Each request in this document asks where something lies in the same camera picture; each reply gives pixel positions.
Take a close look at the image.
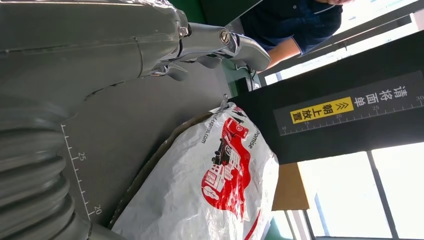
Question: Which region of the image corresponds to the white red-printed poly mailer package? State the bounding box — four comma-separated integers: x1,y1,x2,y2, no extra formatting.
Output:
109,101,280,240

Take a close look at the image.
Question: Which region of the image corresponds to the person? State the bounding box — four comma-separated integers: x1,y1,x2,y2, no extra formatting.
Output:
239,0,356,72

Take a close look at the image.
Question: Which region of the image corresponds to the black laptop cable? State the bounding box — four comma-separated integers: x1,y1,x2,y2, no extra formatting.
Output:
235,63,261,91

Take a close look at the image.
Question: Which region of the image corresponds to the brown cardboard box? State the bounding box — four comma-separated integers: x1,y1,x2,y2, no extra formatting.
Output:
271,162,311,212

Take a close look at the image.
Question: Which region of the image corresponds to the black inbound scanner machine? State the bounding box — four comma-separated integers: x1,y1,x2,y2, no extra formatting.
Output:
56,29,424,230

